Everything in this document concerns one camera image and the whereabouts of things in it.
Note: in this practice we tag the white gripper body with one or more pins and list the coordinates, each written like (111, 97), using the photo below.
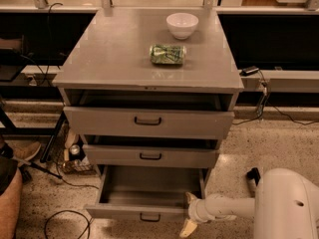
(196, 211)

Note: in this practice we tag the grey bottom drawer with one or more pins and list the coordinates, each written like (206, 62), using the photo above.
(150, 194)

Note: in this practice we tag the grey drawer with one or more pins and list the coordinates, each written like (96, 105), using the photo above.
(150, 194)
(149, 123)
(150, 156)

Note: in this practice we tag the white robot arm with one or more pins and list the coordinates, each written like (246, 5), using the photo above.
(285, 206)

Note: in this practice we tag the grey middle drawer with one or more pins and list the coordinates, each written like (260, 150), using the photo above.
(150, 156)

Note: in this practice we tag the grey drawer cabinet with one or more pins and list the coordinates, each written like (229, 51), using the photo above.
(111, 68)

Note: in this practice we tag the grey top drawer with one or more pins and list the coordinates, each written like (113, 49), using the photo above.
(149, 123)

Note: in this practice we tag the black power adapter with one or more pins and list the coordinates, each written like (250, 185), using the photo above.
(249, 71)

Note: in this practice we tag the white bowl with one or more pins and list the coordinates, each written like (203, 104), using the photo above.
(181, 25)

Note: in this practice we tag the person leg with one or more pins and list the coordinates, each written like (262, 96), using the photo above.
(10, 197)

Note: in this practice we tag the black metal stand frame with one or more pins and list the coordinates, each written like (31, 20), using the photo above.
(253, 177)

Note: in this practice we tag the wire basket with items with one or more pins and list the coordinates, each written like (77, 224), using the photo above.
(70, 157)

